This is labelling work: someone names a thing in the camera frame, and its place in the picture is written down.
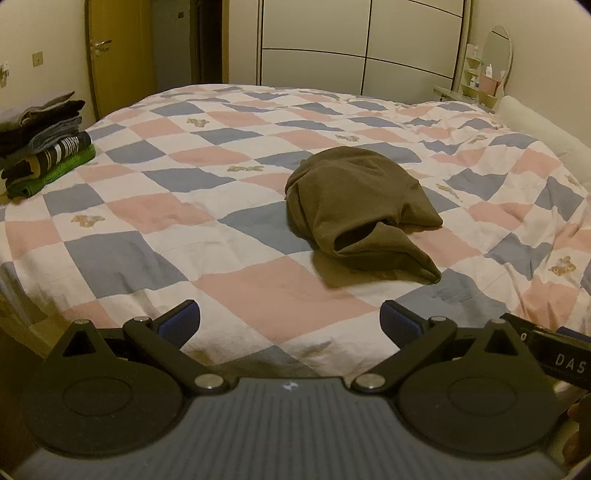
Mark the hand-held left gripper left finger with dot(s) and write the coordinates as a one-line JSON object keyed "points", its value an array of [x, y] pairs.
{"points": [[178, 321]]}

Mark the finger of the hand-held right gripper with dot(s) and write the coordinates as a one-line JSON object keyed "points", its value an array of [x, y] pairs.
{"points": [[519, 330]]}

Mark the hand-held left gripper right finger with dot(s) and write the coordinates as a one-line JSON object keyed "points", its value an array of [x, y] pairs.
{"points": [[400, 323]]}

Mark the olive long-sleeve sweater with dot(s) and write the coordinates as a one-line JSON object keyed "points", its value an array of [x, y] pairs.
{"points": [[355, 203]]}

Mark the person's right hand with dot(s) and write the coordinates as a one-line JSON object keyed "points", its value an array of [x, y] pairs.
{"points": [[581, 434]]}

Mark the pink blue checked quilt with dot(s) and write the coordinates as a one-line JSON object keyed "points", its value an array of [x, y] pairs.
{"points": [[184, 217]]}

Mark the white pillow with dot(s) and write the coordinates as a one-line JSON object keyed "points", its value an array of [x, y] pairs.
{"points": [[540, 124]]}

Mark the striped folded garment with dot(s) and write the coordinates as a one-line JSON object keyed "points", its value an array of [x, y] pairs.
{"points": [[55, 154]]}

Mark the blue-grey folded garment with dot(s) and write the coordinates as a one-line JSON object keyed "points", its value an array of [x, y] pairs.
{"points": [[55, 134]]}

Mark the white vanity shelf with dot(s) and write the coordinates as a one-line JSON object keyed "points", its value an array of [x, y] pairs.
{"points": [[468, 87]]}

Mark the black folded garment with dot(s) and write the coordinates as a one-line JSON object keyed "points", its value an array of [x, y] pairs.
{"points": [[14, 138]]}

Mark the pink box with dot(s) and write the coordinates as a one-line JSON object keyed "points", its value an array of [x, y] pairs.
{"points": [[489, 84]]}

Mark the grey-brown folded garment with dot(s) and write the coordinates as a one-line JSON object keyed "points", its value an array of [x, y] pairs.
{"points": [[41, 108]]}

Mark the wooden door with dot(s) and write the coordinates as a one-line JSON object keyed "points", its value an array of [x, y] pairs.
{"points": [[122, 55]]}

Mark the grey tall cabinet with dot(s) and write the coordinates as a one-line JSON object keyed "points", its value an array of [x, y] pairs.
{"points": [[171, 41]]}

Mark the oval mirror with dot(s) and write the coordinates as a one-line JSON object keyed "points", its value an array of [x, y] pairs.
{"points": [[497, 48]]}

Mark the white wardrobe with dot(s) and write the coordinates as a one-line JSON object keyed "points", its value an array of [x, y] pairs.
{"points": [[360, 41]]}

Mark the wall light switch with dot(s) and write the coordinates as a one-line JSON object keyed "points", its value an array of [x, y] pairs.
{"points": [[38, 58]]}

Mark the wall hook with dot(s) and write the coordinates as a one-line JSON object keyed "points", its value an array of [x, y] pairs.
{"points": [[3, 74]]}

